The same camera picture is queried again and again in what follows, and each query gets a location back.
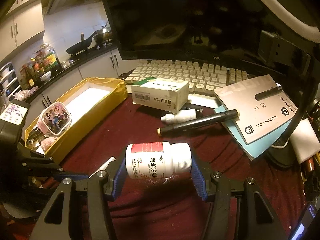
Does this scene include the small red-label pill bottle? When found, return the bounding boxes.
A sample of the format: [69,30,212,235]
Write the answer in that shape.
[125,141,191,179]

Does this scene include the black marker pen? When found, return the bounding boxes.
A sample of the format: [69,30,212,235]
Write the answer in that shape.
[157,109,239,137]

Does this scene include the cartoon lidded container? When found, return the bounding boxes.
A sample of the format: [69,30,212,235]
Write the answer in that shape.
[37,101,72,137]

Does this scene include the white dropper bottle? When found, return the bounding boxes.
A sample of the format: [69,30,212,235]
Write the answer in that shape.
[161,109,196,124]

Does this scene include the green white medicine box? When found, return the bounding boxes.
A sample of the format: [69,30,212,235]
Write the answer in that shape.
[131,77,189,114]

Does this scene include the blue notebook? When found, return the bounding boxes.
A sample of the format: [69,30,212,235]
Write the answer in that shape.
[223,103,293,160]

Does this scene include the yellow storage box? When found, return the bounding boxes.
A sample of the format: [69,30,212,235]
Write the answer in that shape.
[25,77,127,164]

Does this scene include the grey study notebook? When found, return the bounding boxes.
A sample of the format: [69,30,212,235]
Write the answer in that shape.
[214,74,297,144]

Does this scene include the black pen on notebook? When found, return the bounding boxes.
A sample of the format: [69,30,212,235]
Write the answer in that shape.
[254,86,283,101]

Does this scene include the white mechanical keyboard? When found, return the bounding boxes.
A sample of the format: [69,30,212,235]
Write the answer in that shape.
[124,60,253,96]

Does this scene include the glass jar on counter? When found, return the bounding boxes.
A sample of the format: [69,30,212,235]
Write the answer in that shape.
[40,43,61,77]

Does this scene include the black wok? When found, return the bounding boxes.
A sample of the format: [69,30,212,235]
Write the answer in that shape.
[66,31,97,55]

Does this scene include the white kitchen cabinets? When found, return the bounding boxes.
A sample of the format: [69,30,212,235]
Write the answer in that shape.
[1,0,137,126]

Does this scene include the black computer monitor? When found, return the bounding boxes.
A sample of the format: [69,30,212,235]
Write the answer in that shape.
[96,0,320,66]

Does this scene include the white ring light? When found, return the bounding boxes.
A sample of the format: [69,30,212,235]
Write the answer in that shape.
[261,0,319,43]

